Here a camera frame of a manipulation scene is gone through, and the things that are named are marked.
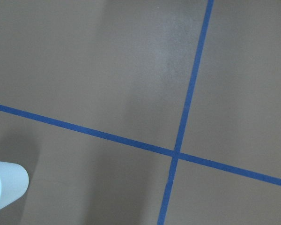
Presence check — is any light blue cup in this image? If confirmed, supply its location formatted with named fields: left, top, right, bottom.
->
left=0, top=161, right=29, bottom=210

